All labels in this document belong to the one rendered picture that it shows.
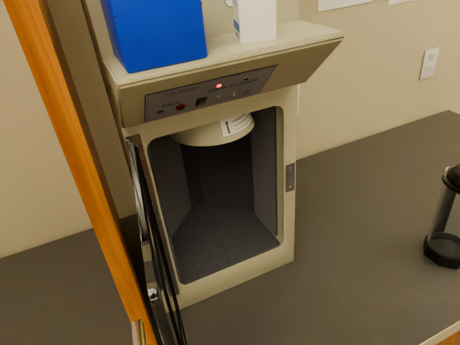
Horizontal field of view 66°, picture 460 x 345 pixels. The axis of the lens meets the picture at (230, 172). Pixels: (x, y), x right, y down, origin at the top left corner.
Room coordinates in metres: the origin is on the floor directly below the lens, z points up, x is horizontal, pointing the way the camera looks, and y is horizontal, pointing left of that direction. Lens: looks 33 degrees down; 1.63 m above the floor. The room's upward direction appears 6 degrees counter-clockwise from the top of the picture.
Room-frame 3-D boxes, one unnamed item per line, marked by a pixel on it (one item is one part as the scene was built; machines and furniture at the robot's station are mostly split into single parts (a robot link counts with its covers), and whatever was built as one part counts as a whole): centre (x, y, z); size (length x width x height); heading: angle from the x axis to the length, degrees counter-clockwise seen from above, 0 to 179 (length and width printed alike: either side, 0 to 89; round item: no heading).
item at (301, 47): (0.51, -0.01, 1.46); 0.32 x 0.12 x 0.10; 111
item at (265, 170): (0.67, 0.06, 1.19); 0.26 x 0.24 x 0.35; 111
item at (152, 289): (0.34, 0.11, 1.19); 0.30 x 0.01 x 0.40; 14
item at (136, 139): (0.50, 0.14, 1.19); 0.03 x 0.02 x 0.39; 111
